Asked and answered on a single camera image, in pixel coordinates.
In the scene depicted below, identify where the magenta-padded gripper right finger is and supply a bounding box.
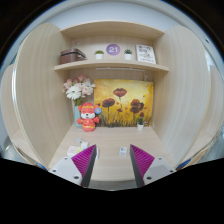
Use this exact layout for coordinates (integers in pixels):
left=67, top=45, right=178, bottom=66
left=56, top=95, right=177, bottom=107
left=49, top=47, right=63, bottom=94
left=129, top=143, right=177, bottom=188

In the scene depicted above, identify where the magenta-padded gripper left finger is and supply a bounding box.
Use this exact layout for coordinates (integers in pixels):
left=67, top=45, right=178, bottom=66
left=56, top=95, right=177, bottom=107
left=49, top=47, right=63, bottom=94
left=48, top=143, right=98, bottom=188

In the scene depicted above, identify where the white charger block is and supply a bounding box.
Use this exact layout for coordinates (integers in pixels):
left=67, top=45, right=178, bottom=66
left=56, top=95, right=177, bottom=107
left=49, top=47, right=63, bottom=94
left=118, top=146, right=129, bottom=157

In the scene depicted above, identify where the small white plug adapter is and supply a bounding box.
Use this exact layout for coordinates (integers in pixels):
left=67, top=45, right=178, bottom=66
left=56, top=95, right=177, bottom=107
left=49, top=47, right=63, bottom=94
left=75, top=138, right=89, bottom=149

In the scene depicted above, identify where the small plant in white pot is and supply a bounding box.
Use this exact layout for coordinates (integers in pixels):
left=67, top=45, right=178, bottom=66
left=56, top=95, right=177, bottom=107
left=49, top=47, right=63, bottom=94
left=136, top=116, right=145, bottom=131

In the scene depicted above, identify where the pale teal vase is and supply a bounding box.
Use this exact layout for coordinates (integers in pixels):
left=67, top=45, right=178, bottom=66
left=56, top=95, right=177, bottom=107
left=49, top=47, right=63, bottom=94
left=73, top=104, right=83, bottom=128

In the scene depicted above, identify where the red plush mouse toy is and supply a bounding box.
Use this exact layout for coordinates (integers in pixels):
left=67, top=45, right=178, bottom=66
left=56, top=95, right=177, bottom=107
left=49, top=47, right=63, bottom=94
left=76, top=102, right=103, bottom=133

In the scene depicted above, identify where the yellow poppy painting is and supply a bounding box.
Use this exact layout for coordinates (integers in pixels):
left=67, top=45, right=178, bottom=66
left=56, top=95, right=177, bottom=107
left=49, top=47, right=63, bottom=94
left=93, top=78, right=155, bottom=128

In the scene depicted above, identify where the pink and white flower bouquet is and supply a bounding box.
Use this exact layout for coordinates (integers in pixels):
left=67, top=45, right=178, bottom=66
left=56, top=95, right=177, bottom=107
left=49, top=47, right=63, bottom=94
left=62, top=74, right=97, bottom=107

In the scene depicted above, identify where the wooden wall shelf unit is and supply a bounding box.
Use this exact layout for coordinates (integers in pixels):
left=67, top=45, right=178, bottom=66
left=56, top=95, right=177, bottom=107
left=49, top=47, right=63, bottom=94
left=53, top=20, right=170, bottom=73

